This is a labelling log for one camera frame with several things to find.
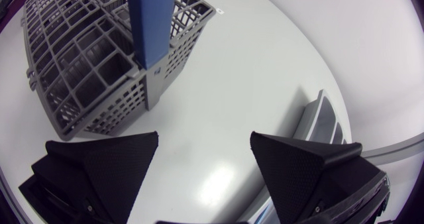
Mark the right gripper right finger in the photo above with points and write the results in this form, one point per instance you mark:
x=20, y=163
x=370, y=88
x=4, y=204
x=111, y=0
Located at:
x=298, y=181

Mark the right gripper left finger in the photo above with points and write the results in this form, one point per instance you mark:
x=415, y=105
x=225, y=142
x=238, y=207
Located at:
x=109, y=177

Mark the grey cutlery tray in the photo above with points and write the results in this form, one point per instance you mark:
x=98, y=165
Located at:
x=319, y=121

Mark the grey cutlery basket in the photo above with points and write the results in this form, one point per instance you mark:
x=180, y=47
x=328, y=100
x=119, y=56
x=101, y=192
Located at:
x=99, y=55

